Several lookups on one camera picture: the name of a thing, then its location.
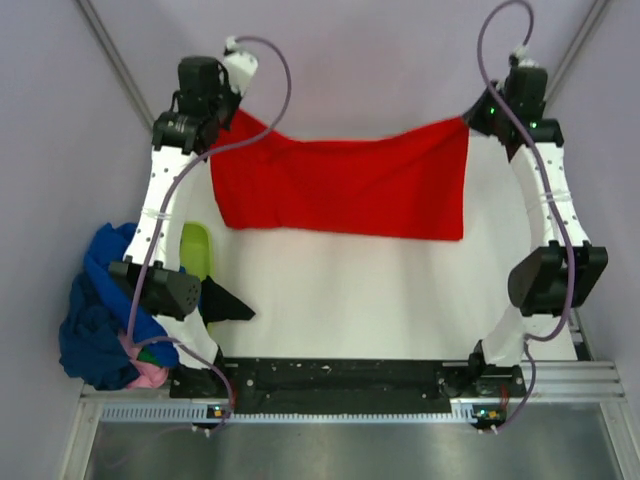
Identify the black t shirt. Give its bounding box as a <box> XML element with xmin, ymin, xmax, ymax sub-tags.
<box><xmin>199</xmin><ymin>276</ymin><xmax>255</xmax><ymax>325</ymax></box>

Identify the blue t shirt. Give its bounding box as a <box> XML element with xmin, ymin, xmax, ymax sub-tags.
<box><xmin>58</xmin><ymin>223</ymin><xmax>178</xmax><ymax>391</ymax></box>

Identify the white slotted cable duct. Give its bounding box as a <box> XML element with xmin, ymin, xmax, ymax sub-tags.
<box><xmin>100</xmin><ymin>401</ymin><xmax>500</xmax><ymax>425</ymax></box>

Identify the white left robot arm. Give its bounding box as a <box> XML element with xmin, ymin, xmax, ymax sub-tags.
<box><xmin>108</xmin><ymin>52</ymin><xmax>258</xmax><ymax>397</ymax></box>

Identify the pink t shirt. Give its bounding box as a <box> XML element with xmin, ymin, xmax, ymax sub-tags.
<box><xmin>118</xmin><ymin>333</ymin><xmax>169</xmax><ymax>389</ymax></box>

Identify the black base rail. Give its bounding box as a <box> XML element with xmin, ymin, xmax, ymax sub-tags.
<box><xmin>169</xmin><ymin>357</ymin><xmax>525</xmax><ymax>413</ymax></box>

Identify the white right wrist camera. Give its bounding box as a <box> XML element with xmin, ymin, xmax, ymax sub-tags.
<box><xmin>509</xmin><ymin>44</ymin><xmax>539</xmax><ymax>68</ymax></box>

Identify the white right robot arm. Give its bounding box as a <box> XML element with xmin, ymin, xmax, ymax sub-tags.
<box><xmin>464</xmin><ymin>61</ymin><xmax>608</xmax><ymax>396</ymax></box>

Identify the green t shirt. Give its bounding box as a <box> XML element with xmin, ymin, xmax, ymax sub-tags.
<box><xmin>137</xmin><ymin>348</ymin><xmax>157</xmax><ymax>365</ymax></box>

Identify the aluminium frame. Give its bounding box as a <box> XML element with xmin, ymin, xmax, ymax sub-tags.
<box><xmin>70</xmin><ymin>1</ymin><xmax>639</xmax><ymax>479</ymax></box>

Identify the green plastic basket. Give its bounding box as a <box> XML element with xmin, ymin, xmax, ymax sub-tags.
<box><xmin>179</xmin><ymin>222</ymin><xmax>217</xmax><ymax>336</ymax></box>

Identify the red printed t shirt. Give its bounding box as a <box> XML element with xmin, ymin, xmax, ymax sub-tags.
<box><xmin>210</xmin><ymin>117</ymin><xmax>470</xmax><ymax>241</ymax></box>

